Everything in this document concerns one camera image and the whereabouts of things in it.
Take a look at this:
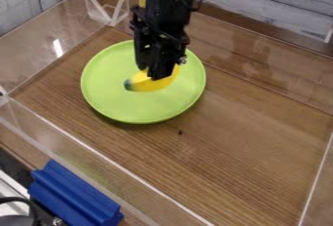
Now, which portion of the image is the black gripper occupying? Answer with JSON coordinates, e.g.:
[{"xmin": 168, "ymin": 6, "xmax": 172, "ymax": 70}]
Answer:
[{"xmin": 130, "ymin": 0, "xmax": 196, "ymax": 81}]

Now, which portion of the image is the yellow toy banana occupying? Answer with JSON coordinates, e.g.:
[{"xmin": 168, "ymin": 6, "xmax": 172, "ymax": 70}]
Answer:
[{"xmin": 124, "ymin": 65, "xmax": 181, "ymax": 92}]

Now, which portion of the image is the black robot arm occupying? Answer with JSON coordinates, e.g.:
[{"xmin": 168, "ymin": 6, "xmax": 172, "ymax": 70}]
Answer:
[{"xmin": 130, "ymin": 0, "xmax": 201, "ymax": 81}]

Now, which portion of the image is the green round plate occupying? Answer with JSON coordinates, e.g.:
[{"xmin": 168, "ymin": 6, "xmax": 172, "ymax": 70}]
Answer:
[{"xmin": 81, "ymin": 40, "xmax": 208, "ymax": 124}]

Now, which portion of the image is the blue plastic clamp block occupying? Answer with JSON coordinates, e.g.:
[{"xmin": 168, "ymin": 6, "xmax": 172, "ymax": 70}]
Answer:
[{"xmin": 29, "ymin": 160, "xmax": 124, "ymax": 226}]

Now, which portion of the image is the clear acrylic triangle bracket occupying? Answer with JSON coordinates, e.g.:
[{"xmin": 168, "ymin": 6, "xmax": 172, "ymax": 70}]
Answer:
[{"xmin": 85, "ymin": 0, "xmax": 130, "ymax": 27}]

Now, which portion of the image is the clear acrylic front wall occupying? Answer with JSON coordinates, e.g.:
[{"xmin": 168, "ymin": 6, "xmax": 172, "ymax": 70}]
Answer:
[{"xmin": 0, "ymin": 87, "xmax": 215, "ymax": 226}]

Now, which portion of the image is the black cable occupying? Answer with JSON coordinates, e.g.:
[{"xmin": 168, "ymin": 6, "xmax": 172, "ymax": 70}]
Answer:
[{"xmin": 0, "ymin": 197, "xmax": 45, "ymax": 219}]

